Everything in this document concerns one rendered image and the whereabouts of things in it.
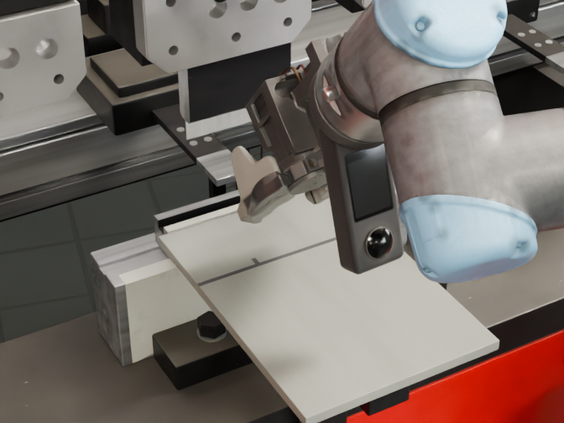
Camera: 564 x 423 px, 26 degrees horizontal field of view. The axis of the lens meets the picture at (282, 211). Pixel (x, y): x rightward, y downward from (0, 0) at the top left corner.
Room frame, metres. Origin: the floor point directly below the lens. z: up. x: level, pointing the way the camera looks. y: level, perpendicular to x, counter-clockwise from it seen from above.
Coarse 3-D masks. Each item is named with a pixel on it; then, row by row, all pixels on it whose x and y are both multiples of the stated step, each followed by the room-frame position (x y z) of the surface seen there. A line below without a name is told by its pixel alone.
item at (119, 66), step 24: (96, 72) 1.15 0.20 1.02; (120, 72) 1.13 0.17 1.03; (144, 72) 1.13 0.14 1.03; (96, 96) 1.12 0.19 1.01; (120, 96) 1.09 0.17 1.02; (144, 96) 1.10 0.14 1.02; (168, 96) 1.11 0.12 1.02; (120, 120) 1.08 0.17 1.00; (144, 120) 1.09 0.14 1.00; (168, 120) 1.08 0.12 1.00; (192, 144) 1.03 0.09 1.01; (216, 144) 1.03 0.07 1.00; (216, 168) 0.99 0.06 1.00
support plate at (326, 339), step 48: (192, 240) 0.88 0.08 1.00; (240, 240) 0.88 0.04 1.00; (288, 240) 0.88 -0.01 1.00; (336, 240) 0.88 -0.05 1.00; (240, 288) 0.81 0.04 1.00; (288, 288) 0.81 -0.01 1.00; (336, 288) 0.81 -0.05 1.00; (384, 288) 0.81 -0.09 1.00; (432, 288) 0.81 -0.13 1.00; (240, 336) 0.75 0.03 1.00; (288, 336) 0.75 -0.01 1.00; (336, 336) 0.75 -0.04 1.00; (384, 336) 0.75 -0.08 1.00; (432, 336) 0.75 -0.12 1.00; (480, 336) 0.75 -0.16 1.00; (288, 384) 0.69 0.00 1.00; (336, 384) 0.69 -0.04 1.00; (384, 384) 0.69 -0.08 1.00
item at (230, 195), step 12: (228, 192) 0.95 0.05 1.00; (192, 204) 0.93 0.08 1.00; (204, 204) 0.93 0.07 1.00; (216, 204) 0.94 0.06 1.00; (228, 204) 0.94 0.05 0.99; (156, 216) 0.92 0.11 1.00; (168, 216) 0.92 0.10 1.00; (180, 216) 0.92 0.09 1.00; (192, 216) 0.93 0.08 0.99; (156, 228) 0.91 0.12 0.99; (156, 240) 0.92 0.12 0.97
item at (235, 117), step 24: (288, 48) 0.96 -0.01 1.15; (192, 72) 0.91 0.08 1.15; (216, 72) 0.92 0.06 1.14; (240, 72) 0.93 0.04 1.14; (264, 72) 0.95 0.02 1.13; (192, 96) 0.91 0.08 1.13; (216, 96) 0.92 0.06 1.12; (240, 96) 0.93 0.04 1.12; (192, 120) 0.91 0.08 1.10; (216, 120) 0.93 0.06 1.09; (240, 120) 0.94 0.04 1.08
